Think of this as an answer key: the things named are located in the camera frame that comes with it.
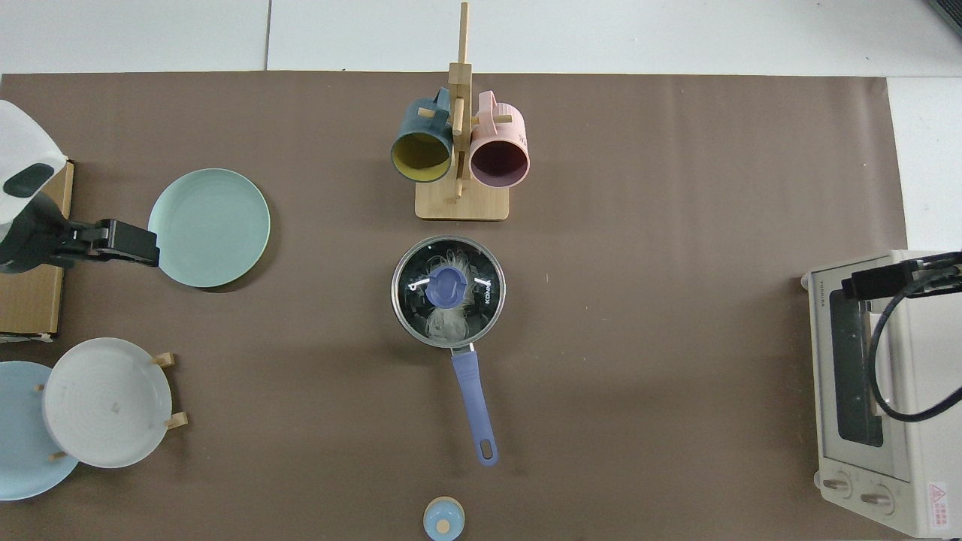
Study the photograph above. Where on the glass lid with blue knob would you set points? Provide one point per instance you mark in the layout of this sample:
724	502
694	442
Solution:
448	289

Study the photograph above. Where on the white vermicelli bundle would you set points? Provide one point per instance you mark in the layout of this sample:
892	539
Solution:
447	324

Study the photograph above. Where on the teal plate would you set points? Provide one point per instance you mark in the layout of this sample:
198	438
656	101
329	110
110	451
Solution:
210	225

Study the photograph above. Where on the white plate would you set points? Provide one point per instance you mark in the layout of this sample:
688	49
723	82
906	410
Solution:
105	402

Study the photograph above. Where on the wooden plate rack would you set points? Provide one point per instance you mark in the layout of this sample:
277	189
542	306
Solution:
176	421

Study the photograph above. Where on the light blue plate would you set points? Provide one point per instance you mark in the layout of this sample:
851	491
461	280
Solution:
22	443

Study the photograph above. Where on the pale toaster oven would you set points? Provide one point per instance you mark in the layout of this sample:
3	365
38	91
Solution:
924	451

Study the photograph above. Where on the brown table cloth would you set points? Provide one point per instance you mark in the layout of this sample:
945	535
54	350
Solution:
639	225

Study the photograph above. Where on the dark teal cup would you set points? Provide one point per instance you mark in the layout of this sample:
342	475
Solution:
421	154

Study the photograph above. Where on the wooden cup stand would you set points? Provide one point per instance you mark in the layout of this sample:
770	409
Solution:
462	203

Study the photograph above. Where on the pink cup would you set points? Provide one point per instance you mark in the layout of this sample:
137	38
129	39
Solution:
500	161

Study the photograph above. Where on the small blue round thing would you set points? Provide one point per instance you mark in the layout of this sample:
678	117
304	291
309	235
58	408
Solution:
443	520

